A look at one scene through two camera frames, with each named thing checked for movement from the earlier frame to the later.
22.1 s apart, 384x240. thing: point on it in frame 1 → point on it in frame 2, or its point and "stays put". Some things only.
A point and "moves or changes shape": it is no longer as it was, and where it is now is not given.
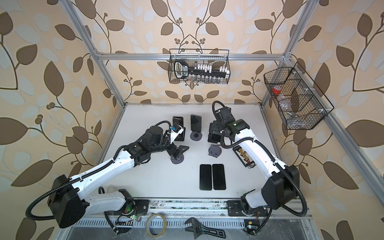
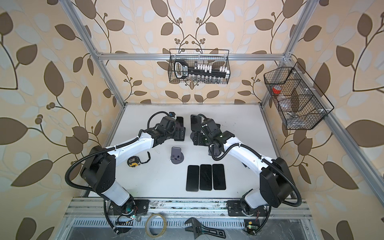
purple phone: [213, 137] moves or changes shape
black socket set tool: [182, 70] stays put
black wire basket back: [196, 66] stays put
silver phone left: [177, 120] stays put
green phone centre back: [196, 123] stays put
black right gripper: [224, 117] → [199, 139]
